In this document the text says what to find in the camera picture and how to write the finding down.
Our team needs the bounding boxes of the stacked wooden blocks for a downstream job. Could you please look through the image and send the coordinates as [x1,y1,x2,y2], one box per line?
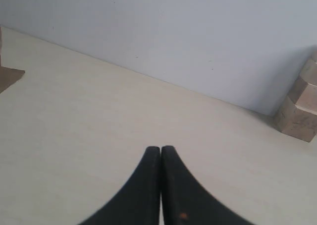
[274,52,317,142]

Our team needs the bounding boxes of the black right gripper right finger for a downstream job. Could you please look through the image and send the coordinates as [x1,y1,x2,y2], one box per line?
[161,146,245,225]

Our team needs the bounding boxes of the brown cardboard slotted box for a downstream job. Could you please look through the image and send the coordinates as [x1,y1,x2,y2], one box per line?
[0,25,26,94]

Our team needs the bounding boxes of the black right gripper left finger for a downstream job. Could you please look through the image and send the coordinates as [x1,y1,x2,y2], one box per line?
[81,146,161,225]

